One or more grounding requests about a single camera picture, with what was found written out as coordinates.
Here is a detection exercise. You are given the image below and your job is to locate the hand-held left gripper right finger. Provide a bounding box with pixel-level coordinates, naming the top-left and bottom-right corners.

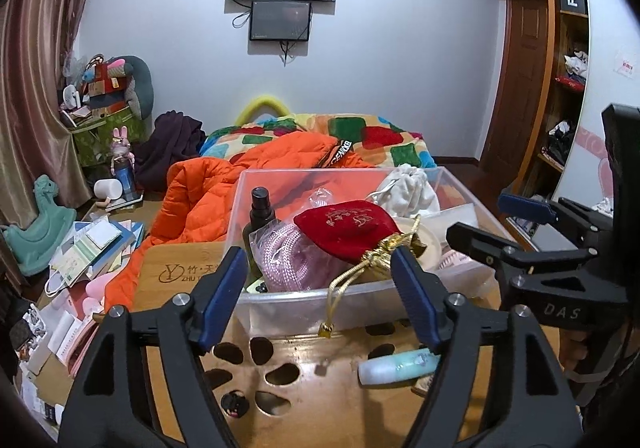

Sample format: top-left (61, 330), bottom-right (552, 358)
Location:
top-left (390, 245), bottom-right (583, 448)

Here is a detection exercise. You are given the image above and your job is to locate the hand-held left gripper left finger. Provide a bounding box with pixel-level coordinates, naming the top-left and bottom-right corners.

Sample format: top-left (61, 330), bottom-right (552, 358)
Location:
top-left (57, 245), bottom-right (249, 448)

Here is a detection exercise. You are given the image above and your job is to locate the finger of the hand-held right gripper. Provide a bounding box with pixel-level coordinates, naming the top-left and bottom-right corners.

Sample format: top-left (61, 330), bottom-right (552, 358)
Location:
top-left (445, 222), bottom-right (601, 286)
top-left (496, 192), bottom-right (615, 241)

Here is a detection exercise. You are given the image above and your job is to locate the pink braided cable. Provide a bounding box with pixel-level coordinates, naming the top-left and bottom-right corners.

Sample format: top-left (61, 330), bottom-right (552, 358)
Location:
top-left (248, 220), bottom-right (351, 293)

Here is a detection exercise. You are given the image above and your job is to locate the clear plastic storage box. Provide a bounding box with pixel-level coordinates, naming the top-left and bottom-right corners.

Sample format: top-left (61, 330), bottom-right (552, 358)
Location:
top-left (222, 165), bottom-right (523, 333)

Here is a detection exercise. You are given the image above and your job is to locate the white cloth pouch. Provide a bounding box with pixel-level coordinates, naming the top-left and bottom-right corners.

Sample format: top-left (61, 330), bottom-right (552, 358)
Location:
top-left (372, 165), bottom-right (442, 219)

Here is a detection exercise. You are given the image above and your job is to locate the red pouch with gold cord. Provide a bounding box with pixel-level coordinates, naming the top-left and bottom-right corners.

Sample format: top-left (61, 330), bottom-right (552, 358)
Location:
top-left (294, 200), bottom-right (431, 339)

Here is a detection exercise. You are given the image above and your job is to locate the wooden desktop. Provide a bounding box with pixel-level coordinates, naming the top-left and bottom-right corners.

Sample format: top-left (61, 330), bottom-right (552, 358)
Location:
top-left (132, 240), bottom-right (583, 448)

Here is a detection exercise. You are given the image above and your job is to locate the white tube with teal band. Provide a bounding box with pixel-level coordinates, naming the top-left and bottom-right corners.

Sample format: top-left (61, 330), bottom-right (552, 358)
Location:
top-left (357, 348), bottom-right (443, 386)

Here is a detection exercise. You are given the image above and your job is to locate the dark green spray bottle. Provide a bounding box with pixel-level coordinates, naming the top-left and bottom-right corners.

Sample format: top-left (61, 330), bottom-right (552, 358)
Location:
top-left (242, 187), bottom-right (278, 259)

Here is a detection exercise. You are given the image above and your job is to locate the orange puffer jacket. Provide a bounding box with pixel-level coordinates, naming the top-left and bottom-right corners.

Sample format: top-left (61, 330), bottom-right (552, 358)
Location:
top-left (102, 132), bottom-right (376, 313)

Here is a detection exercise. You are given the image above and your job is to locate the small black cap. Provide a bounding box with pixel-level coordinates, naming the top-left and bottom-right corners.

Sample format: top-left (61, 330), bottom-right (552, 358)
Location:
top-left (220, 390), bottom-right (249, 419)

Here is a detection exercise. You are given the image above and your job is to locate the wooden bookshelf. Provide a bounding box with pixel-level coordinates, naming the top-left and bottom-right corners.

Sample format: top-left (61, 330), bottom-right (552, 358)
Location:
top-left (520, 0), bottom-right (598, 213)

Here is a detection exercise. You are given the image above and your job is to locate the colourful patchwork blanket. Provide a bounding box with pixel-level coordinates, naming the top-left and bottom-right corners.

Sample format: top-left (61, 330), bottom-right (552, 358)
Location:
top-left (200, 113), bottom-right (438, 169)

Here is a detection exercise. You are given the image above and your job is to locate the pile of papers and books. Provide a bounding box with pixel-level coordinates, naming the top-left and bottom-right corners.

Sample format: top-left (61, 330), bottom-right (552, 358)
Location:
top-left (20, 218), bottom-right (146, 429)

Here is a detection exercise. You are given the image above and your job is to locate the white cup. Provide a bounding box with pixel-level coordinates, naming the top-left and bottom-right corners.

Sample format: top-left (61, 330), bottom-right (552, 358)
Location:
top-left (94, 179), bottom-right (123, 209)

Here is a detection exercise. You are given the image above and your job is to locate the bunny topped drink bottle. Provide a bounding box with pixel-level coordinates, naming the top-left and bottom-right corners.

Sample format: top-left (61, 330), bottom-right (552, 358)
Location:
top-left (109, 127), bottom-right (137, 201)

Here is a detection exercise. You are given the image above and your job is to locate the dark purple cloth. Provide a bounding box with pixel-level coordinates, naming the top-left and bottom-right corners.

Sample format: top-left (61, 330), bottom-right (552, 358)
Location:
top-left (134, 110), bottom-right (206, 191)

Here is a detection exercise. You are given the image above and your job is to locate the teal rocking horse toy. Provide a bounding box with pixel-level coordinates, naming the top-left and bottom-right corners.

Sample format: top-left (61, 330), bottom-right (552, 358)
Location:
top-left (0, 174), bottom-right (78, 277)

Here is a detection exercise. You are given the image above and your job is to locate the yellow pillow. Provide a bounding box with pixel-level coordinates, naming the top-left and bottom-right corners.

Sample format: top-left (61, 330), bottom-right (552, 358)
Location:
top-left (234, 96), bottom-right (293, 126)

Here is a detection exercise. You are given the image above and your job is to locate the green storage box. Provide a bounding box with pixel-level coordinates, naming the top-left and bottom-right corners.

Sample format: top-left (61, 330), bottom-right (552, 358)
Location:
top-left (70, 105), bottom-right (148, 169)

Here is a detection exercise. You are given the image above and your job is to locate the red patchwork box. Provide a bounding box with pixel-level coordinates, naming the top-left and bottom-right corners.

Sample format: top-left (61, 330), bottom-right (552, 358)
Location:
top-left (82, 58), bottom-right (126, 98)

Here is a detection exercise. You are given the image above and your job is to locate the pink brown curtain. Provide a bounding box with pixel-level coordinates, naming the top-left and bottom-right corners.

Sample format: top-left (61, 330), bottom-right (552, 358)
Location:
top-left (0, 0), bottom-right (108, 229)

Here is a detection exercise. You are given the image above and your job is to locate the small black wall monitor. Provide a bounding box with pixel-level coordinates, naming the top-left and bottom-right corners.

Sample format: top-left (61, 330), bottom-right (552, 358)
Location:
top-left (249, 0), bottom-right (313, 42)

